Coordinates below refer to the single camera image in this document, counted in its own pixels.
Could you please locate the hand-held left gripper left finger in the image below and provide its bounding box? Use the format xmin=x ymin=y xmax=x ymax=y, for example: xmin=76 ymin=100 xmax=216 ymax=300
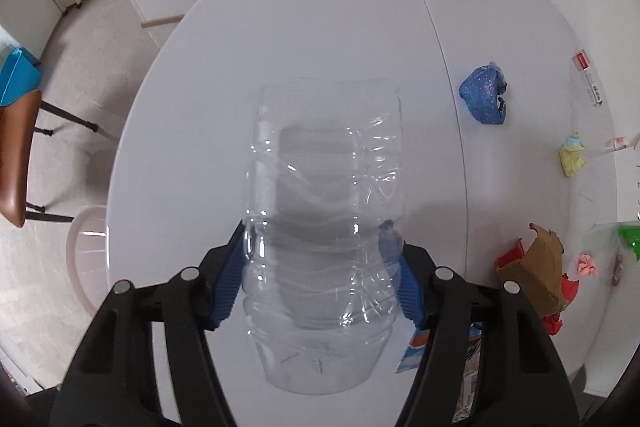
xmin=50 ymin=220 xmax=247 ymax=427

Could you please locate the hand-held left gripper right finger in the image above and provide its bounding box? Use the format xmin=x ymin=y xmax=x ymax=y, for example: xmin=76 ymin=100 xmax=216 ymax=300
xmin=379 ymin=219 xmax=581 ymax=427

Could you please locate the clear plastic bottle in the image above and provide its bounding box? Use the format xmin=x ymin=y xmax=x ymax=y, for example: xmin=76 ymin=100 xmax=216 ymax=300
xmin=240 ymin=77 xmax=406 ymax=395

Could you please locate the white plastic bin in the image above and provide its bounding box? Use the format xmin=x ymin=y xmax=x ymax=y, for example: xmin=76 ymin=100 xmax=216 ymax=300
xmin=66 ymin=205 xmax=112 ymax=319

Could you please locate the pink paper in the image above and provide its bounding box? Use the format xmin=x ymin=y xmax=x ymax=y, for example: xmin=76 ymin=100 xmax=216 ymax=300
xmin=577 ymin=253 xmax=601 ymax=279

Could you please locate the yellow paper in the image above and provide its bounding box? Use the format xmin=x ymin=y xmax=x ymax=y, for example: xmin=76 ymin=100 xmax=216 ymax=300
xmin=558 ymin=133 xmax=587 ymax=178

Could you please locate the blue white snack wrapper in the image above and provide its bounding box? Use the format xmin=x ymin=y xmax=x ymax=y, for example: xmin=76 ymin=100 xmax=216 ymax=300
xmin=395 ymin=328 xmax=431 ymax=375

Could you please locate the torn brown cardboard piece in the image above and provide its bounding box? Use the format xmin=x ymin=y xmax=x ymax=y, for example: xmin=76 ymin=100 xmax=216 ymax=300
xmin=496 ymin=222 xmax=567 ymax=319

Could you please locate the red crumpled paper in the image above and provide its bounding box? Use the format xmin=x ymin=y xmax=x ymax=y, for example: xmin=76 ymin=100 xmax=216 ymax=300
xmin=541 ymin=273 xmax=581 ymax=337

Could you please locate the clear plastic bag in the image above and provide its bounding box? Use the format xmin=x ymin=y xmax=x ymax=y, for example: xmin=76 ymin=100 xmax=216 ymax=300
xmin=582 ymin=221 xmax=640 ymax=288

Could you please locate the blue crumpled wrapper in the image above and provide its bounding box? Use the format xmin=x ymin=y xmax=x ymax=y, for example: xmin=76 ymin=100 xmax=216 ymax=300
xmin=459 ymin=62 xmax=509 ymax=126

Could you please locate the green plastic wrapper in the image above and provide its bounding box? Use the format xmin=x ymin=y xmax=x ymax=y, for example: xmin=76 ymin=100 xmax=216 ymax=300
xmin=618 ymin=225 xmax=640 ymax=262

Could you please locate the brown wooden chair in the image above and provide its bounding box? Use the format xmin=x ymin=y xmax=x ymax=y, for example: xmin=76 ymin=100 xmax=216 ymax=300
xmin=0 ymin=89 xmax=121 ymax=229

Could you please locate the red and white carton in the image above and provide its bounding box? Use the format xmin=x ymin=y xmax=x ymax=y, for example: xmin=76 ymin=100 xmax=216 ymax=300
xmin=572 ymin=50 xmax=605 ymax=105

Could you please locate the blue storage box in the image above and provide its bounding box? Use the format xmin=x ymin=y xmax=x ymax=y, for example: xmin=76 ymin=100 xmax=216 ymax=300
xmin=0 ymin=48 xmax=42 ymax=106

